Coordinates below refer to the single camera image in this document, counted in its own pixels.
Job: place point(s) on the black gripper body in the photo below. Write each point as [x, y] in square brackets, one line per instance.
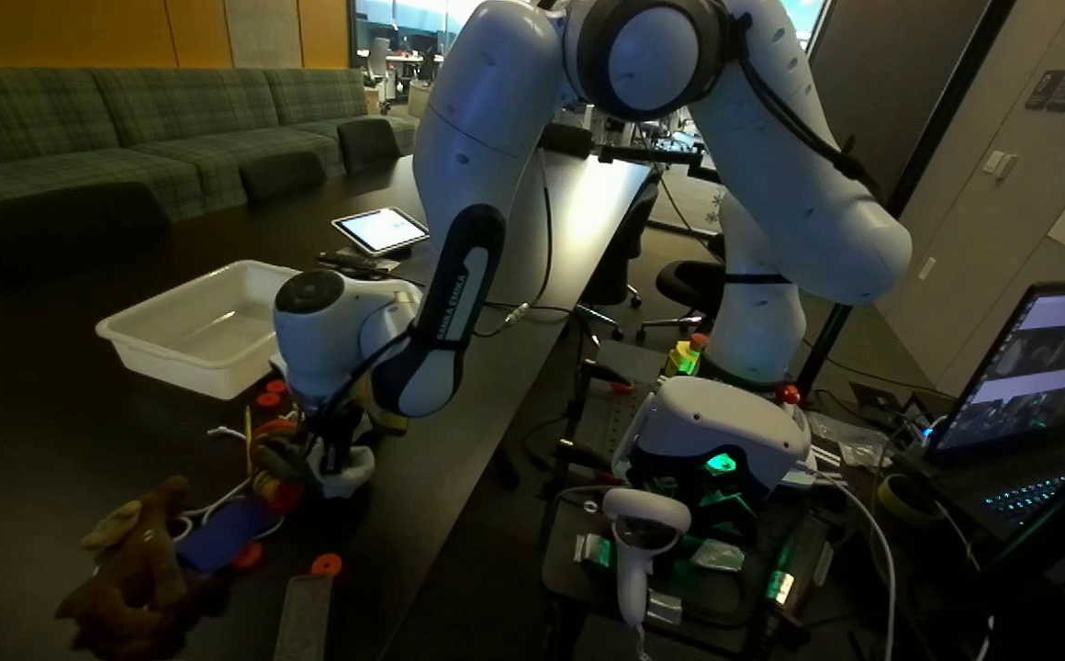
[334, 422]

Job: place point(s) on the red toy disc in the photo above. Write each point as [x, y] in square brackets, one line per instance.
[329, 568]

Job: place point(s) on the blue toy plate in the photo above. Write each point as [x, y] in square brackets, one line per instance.
[220, 532]

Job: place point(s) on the dark rectangular block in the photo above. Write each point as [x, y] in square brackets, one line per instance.
[302, 618]

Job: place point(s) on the brown plush toy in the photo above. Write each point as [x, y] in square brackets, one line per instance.
[139, 598]

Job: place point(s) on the white towel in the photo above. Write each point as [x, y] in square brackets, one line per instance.
[343, 472]

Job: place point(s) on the clear plastic bin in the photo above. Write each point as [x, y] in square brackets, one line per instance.
[207, 336]

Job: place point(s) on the tablet with lit screen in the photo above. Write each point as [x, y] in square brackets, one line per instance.
[380, 230]

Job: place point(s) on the white VR controller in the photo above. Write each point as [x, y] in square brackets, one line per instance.
[644, 525]

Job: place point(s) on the green plaid sofa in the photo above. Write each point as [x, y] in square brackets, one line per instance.
[191, 138]

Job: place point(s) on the open laptop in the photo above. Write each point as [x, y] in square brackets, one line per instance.
[1001, 448]

